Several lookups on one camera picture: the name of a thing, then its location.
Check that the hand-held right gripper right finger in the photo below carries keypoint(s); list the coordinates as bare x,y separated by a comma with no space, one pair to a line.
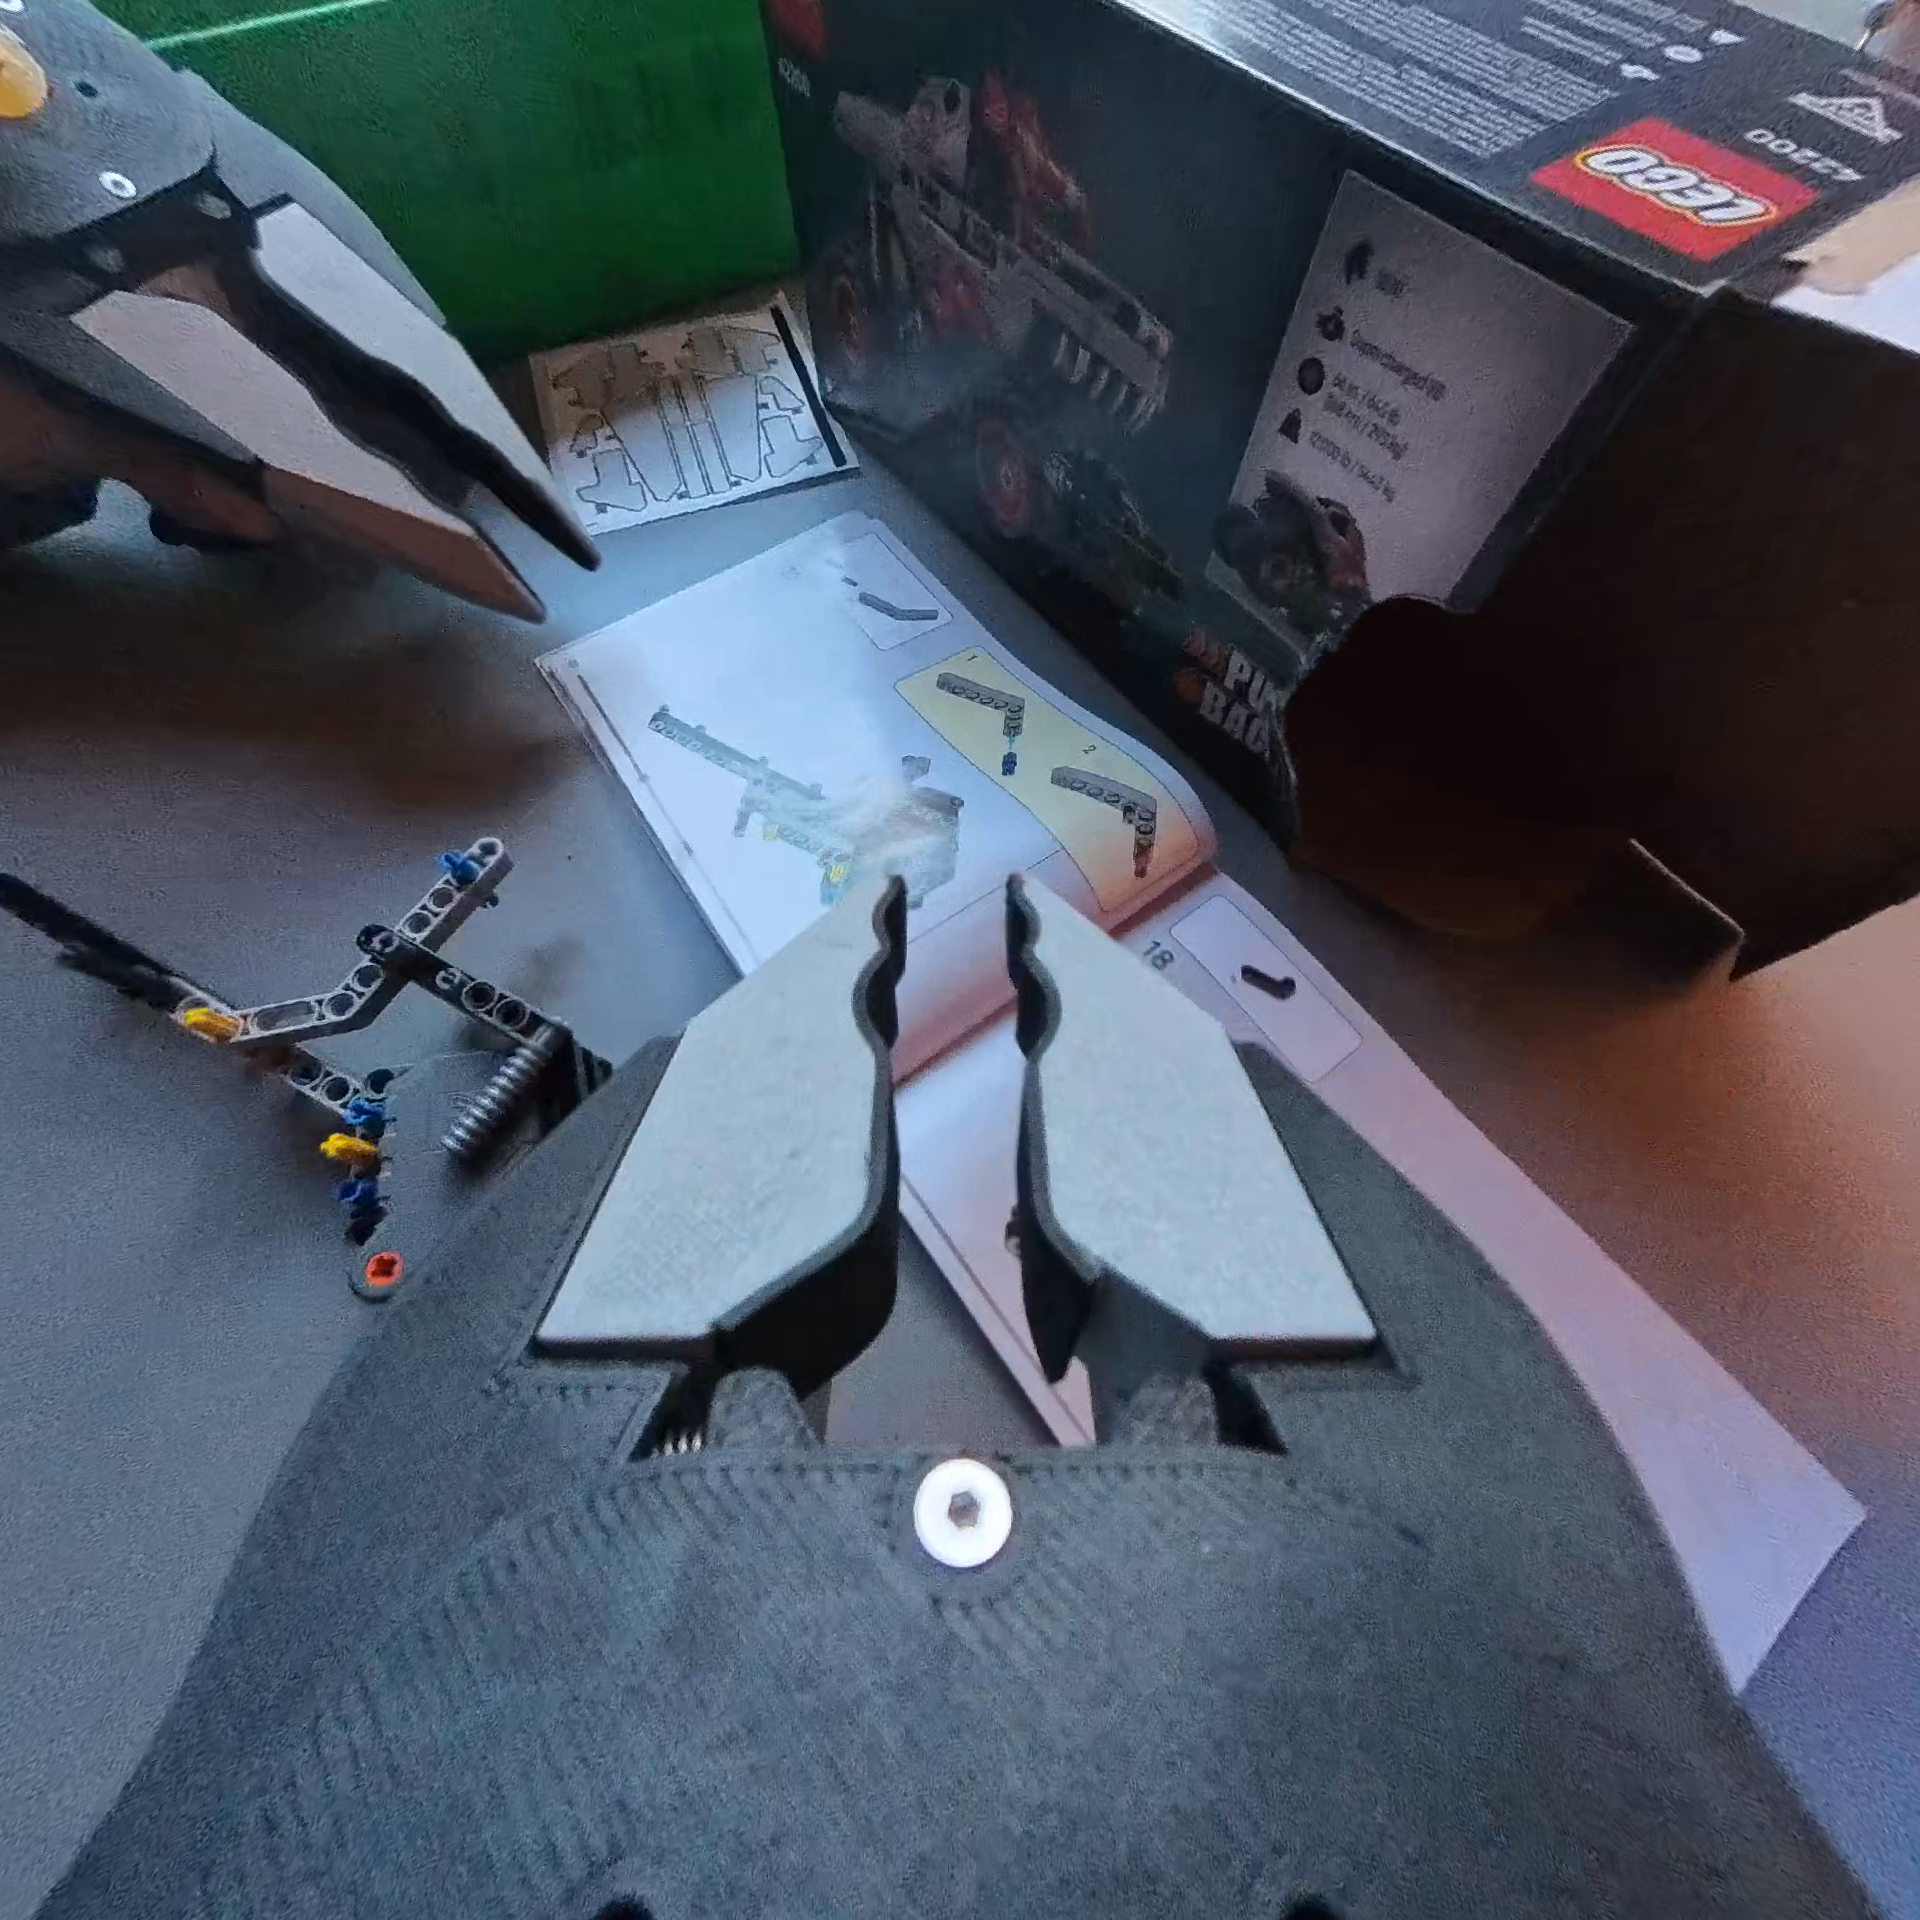
1185,1185

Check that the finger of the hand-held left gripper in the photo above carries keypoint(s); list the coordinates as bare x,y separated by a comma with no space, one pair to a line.
255,404
360,316

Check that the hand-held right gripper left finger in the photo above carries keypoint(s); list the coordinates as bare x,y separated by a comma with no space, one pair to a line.
720,1185

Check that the lego instruction booklet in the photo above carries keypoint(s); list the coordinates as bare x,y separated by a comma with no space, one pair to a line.
749,704

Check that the lego sticker sheet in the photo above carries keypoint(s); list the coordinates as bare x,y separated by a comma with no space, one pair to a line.
681,411

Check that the grey and black lego assembly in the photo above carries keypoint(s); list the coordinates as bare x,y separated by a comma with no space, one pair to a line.
377,975

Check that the black lego set box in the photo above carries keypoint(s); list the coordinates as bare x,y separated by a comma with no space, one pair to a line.
1500,451

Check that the person's left hand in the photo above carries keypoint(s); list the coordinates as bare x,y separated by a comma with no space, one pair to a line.
136,458

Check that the green box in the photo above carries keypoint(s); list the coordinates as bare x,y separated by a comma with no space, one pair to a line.
524,149

